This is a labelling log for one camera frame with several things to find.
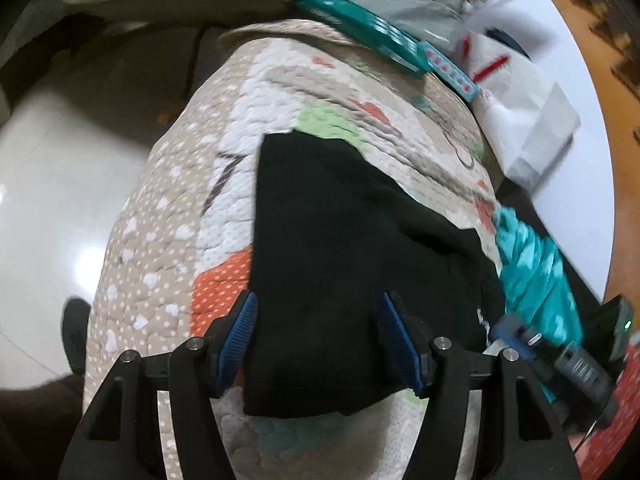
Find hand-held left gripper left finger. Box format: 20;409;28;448
60;289;261;480

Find red patterned cloth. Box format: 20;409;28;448
575;372;640;480

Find long teal box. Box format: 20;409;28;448
294;0;428;80

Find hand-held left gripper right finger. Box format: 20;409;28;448
376;290;582;480

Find white pillow with red print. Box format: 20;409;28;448
462;0;583;191

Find person's black shoe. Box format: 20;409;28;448
61;298;94;377

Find person's dark clothed leg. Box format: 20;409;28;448
0;374;87;480

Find teal fleece blanket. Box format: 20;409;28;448
491;206;585;403

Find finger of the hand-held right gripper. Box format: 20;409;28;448
491;311;547;357

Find quilted patterned blanket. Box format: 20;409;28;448
82;19;506;480

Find black pants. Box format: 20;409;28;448
241;131;507;419

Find teal strip with coloured dots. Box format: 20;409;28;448
419;41;482;105

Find white board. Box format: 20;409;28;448
505;0;617;303

